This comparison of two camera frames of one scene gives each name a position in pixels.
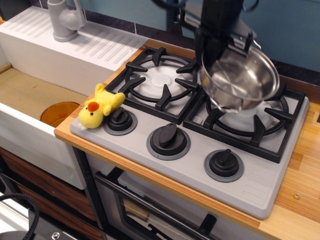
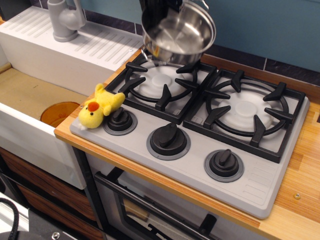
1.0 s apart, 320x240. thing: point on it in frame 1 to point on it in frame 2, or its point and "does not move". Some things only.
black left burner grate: (160, 83) does not move
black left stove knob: (120, 122) does not move
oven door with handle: (130, 208) does not move
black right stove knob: (223, 166) does not move
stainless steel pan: (240, 80) to (178, 37)
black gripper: (217, 23) to (156, 10)
